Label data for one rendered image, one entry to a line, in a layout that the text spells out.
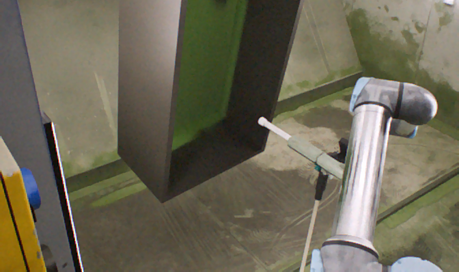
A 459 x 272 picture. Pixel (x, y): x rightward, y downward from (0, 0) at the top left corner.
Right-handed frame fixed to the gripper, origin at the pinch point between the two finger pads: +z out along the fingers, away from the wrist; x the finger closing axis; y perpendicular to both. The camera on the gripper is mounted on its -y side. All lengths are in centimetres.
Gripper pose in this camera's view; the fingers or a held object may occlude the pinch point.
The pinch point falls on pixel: (322, 168)
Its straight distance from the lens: 204.2
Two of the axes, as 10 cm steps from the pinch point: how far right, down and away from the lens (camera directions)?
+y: -1.0, 8.3, 5.6
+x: -6.9, -4.6, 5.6
